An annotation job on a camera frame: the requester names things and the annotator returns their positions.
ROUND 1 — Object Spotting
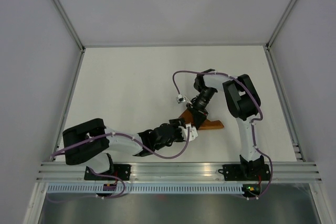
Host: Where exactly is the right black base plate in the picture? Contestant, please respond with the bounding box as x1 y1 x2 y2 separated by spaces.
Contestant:
217 164 271 182

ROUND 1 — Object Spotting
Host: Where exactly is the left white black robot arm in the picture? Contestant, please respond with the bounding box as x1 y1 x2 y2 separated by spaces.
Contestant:
62 118 192 180

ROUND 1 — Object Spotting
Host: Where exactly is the left aluminium frame post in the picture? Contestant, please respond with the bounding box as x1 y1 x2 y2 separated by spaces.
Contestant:
51 0 85 52

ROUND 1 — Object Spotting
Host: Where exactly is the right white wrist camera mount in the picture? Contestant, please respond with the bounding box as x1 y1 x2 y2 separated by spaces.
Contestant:
176 94 192 104

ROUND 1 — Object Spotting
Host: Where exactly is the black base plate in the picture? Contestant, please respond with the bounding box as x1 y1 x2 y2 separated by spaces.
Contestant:
84 164 131 181
217 164 271 182

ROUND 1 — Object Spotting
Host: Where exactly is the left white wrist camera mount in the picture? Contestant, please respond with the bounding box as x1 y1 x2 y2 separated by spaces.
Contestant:
179 123 198 142

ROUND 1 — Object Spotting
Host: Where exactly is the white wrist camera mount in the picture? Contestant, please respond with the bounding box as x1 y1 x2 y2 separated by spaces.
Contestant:
176 94 192 104
179 123 198 142

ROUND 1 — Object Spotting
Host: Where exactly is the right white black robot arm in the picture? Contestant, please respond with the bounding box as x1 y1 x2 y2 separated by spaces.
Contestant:
182 69 272 181

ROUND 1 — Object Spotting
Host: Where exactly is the orange-brown cloth napkin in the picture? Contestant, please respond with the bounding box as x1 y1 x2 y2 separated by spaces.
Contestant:
179 110 224 130

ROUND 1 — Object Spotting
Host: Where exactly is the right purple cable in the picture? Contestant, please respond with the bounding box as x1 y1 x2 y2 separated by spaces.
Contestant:
172 70 274 200

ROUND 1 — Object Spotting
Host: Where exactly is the aluminium mounting rail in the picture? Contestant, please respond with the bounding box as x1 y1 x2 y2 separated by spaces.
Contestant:
36 162 322 184

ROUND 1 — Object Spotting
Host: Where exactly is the white slotted cable duct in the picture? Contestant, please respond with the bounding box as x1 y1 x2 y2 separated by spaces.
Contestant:
47 183 244 195

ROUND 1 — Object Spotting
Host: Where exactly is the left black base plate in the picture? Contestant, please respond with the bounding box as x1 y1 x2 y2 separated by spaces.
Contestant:
84 164 131 181

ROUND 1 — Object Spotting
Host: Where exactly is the right aluminium frame post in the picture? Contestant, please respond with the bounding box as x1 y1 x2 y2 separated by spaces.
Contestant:
265 0 298 50

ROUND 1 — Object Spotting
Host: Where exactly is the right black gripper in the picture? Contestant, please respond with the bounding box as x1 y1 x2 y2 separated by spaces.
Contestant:
186 87 216 129

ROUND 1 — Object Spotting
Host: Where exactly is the purple cable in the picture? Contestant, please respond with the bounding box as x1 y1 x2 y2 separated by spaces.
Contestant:
47 125 191 204
172 70 274 200

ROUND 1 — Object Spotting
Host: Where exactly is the aluminium frame post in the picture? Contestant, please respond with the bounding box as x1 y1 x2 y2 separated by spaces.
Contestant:
51 0 85 52
265 0 298 50

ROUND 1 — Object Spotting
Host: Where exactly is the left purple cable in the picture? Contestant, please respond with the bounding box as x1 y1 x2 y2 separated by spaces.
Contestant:
47 125 191 204

